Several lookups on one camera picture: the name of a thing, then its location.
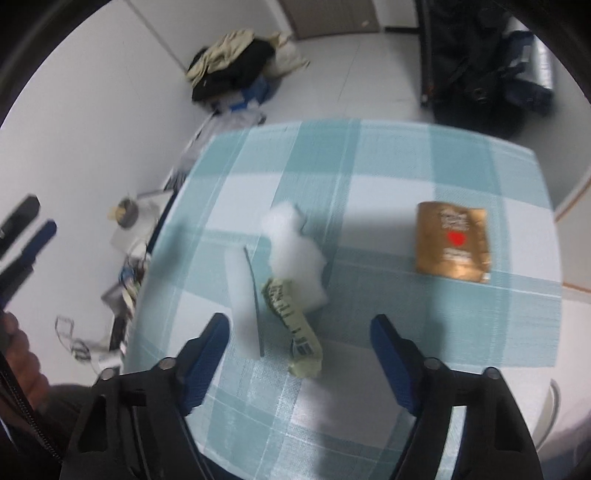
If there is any white trash bin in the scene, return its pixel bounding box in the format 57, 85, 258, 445
531, 377, 563, 448

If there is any brown door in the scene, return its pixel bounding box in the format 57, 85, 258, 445
277, 0, 385, 41

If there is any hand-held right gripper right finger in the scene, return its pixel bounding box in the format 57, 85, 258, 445
370, 315, 544, 480

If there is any black garment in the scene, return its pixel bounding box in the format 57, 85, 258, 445
191, 39, 279, 103

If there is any white card dark edge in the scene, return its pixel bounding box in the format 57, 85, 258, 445
224, 246, 267, 358

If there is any teal checked tablecloth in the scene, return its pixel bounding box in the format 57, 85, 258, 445
122, 117, 564, 480

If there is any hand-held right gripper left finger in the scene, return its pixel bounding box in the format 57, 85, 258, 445
59, 313, 230, 480

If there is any golden brown snack packet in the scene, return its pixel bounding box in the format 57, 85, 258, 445
414, 200, 493, 284

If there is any black backpack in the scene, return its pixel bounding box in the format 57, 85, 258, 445
427, 0, 522, 139

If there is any black stand pole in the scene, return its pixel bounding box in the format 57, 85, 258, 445
417, 0, 435, 110

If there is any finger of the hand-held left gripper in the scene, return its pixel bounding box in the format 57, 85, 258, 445
0, 219, 58, 308
0, 194, 42, 256

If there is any grey tape roll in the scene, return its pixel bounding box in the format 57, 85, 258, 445
109, 196, 140, 230

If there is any black braided cable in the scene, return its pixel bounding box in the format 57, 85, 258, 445
0, 357, 64, 464

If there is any beige garment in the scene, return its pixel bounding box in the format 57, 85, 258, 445
186, 29, 259, 85

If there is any yellow-green paper wrapper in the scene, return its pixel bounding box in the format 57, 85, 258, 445
262, 277, 322, 378

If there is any white crumpled tissue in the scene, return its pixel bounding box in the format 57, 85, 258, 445
260, 200, 329, 311

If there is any person's left hand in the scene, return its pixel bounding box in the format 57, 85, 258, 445
0, 313, 51, 410

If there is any large white cabinet door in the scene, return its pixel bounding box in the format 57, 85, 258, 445
554, 171, 591, 296

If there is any tangled thin cable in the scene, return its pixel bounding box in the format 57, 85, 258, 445
54, 314, 122, 371

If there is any clear plastic bag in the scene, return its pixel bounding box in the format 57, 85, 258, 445
203, 100, 269, 136

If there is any white paper sheet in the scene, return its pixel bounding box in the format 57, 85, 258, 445
110, 191, 163, 254

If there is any cream cloth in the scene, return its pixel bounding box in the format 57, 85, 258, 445
265, 32, 311, 78

